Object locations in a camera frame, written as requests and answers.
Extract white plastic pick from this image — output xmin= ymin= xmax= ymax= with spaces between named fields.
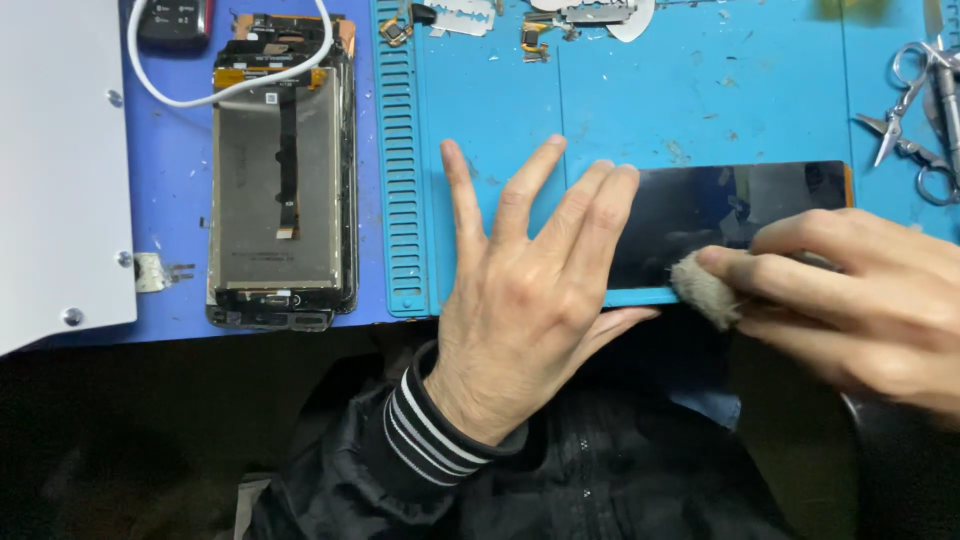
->
xmin=606 ymin=0 xmax=657 ymax=44

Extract silver metal tweezers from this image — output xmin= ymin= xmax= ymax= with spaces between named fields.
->
xmin=922 ymin=0 xmax=960 ymax=185

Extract small gold flex component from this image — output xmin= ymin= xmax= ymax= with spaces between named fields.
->
xmin=378 ymin=15 xmax=415 ymax=48

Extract person's right hand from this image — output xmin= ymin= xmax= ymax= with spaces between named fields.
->
xmin=694 ymin=208 xmax=960 ymax=423

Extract light blue silicone repair mat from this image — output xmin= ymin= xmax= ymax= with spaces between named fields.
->
xmin=370 ymin=0 xmax=960 ymax=319

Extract white metal machine housing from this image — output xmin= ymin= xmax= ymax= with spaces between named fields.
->
xmin=0 ymin=0 xmax=141 ymax=358

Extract black and red device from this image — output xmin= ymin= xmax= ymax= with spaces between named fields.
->
xmin=136 ymin=0 xmax=216 ymax=55

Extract person's black jacket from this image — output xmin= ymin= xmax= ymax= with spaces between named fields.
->
xmin=247 ymin=352 xmax=798 ymax=540

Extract black phone screen panel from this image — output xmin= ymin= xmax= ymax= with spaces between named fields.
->
xmin=606 ymin=160 xmax=856 ymax=291

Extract small orange flex component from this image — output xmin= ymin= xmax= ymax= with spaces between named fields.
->
xmin=519 ymin=21 xmax=554 ymax=64

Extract small white part with flex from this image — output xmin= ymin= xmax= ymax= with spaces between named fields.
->
xmin=133 ymin=252 xmax=197 ymax=294

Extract stack of disassembled phone screens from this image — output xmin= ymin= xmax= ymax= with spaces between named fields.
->
xmin=205 ymin=12 xmax=360 ymax=333

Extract white cable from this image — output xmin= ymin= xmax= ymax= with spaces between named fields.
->
xmin=126 ymin=0 xmax=336 ymax=110

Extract beige cleaning cloth wad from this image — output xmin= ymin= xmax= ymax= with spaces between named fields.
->
xmin=669 ymin=249 xmax=745 ymax=333

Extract person's left hand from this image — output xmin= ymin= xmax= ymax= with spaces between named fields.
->
xmin=423 ymin=135 xmax=662 ymax=448

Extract dark blue work mat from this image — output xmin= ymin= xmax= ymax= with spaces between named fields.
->
xmin=22 ymin=0 xmax=393 ymax=350

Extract silver razor blade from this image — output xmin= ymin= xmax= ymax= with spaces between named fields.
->
xmin=561 ymin=3 xmax=640 ymax=26
xmin=429 ymin=0 xmax=498 ymax=38

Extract small curved silver scissors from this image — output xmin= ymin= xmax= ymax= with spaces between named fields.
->
xmin=855 ymin=112 xmax=960 ymax=208

